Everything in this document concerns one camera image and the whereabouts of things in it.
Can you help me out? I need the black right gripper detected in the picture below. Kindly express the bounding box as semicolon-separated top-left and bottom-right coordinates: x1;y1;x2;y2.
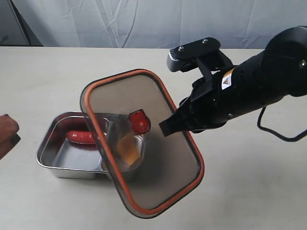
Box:
159;54;283;137

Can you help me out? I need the dark transparent box lid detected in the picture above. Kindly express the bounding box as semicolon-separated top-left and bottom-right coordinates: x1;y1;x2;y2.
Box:
80;69;205;219

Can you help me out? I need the yellow cheese wedge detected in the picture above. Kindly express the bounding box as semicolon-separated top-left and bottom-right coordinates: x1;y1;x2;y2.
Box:
117;134;140;166

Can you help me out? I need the red sausage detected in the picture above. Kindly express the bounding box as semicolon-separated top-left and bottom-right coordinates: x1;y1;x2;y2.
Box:
66;130;95;145

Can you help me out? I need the stainless steel lunch box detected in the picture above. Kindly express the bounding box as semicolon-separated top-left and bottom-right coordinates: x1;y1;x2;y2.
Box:
36;112;147;180

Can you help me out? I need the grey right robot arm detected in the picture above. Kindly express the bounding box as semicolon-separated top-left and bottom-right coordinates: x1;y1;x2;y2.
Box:
160;26;307;136

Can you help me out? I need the grey wrinkled backdrop curtain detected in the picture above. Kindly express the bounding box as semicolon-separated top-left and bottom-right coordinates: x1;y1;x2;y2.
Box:
0;0;307;49

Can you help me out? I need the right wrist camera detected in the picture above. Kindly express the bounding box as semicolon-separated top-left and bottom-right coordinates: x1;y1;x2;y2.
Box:
166;37;234;78

